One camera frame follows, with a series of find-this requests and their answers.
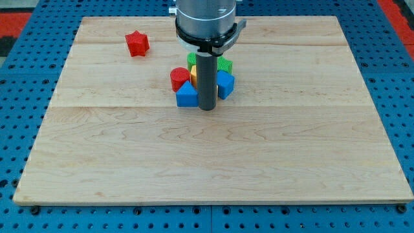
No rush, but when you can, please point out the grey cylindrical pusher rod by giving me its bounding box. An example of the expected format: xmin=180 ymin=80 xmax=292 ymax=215
xmin=196 ymin=54 xmax=217 ymax=111

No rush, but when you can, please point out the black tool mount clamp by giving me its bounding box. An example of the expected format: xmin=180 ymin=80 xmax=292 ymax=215
xmin=175 ymin=19 xmax=246 ymax=56

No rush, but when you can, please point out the red cylinder block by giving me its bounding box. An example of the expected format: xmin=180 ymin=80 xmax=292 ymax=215
xmin=170 ymin=67 xmax=190 ymax=93

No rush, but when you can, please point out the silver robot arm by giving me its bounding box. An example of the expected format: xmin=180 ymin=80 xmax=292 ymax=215
xmin=169 ymin=0 xmax=246 ymax=111

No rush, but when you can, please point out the yellow hexagon block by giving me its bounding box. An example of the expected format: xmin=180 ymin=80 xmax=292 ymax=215
xmin=190 ymin=65 xmax=197 ymax=89

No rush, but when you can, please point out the green star block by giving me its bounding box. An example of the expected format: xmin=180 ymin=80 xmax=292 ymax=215
xmin=217 ymin=56 xmax=233 ymax=74

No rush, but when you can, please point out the green round block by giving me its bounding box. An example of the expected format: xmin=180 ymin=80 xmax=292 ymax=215
xmin=186 ymin=52 xmax=196 ymax=71

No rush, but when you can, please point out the blue cube block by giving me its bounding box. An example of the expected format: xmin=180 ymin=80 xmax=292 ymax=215
xmin=217 ymin=71 xmax=235 ymax=100

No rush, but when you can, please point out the blue triangle block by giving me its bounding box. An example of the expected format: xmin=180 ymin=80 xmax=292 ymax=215
xmin=176 ymin=81 xmax=199 ymax=107

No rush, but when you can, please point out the red star block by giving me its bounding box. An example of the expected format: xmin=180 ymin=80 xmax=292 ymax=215
xmin=125 ymin=30 xmax=149 ymax=57

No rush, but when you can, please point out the wooden board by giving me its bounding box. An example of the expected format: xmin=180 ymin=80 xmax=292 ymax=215
xmin=14 ymin=16 xmax=413 ymax=206

